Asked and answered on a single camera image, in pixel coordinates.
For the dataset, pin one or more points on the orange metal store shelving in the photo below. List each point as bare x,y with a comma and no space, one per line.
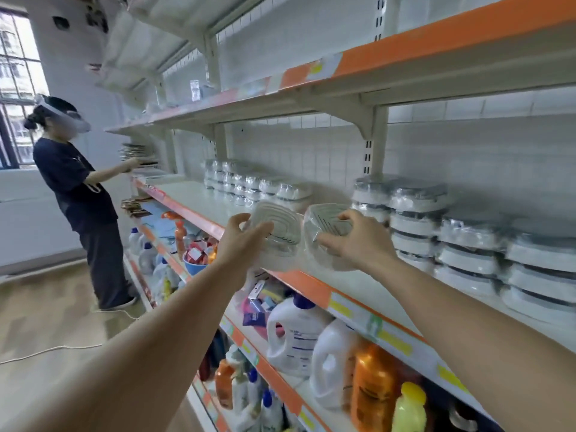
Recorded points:
432,36

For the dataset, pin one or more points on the person's left forearm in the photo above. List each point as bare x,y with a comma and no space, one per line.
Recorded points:
135,364

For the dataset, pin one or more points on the stacks of grey-lid soap dishes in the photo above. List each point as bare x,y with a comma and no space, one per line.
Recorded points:
468,243

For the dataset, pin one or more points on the stack of brown paper bags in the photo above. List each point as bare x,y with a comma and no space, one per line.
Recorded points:
135,208

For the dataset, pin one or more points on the person's right hand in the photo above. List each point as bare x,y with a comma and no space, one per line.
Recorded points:
362,245

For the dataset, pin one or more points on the wide orange plastic bottle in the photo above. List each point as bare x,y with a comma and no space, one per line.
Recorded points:
374,391

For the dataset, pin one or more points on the person's right forearm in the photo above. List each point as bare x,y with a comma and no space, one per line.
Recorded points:
486,346

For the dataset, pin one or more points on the pink tub of blue packets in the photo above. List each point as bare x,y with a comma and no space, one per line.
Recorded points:
261,306

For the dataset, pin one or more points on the yellow shelf price label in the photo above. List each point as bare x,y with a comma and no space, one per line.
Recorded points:
392,342
340,308
450,378

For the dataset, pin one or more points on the small black wall camera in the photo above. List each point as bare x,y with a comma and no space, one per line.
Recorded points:
61,22

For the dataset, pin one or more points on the person's left hand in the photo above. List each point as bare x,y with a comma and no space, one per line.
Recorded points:
238,252

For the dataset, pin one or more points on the blue tub of red packets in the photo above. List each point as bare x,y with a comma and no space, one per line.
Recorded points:
196,258

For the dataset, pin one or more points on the yellow plastic bottle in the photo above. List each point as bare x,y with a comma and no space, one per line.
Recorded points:
409,409

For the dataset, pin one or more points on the white label green arrow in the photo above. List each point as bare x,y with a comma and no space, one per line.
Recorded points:
261,83
322,67

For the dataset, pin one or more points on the white jug blue cap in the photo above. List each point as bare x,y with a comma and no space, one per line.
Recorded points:
335,364
297,333

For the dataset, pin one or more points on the large black framed window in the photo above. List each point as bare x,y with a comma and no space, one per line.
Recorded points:
18,85

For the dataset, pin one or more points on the stacks of clear-lid soap dishes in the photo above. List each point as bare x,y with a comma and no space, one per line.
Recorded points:
252,182

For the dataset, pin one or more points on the stack of flat cartons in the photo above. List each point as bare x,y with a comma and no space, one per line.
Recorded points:
137,152

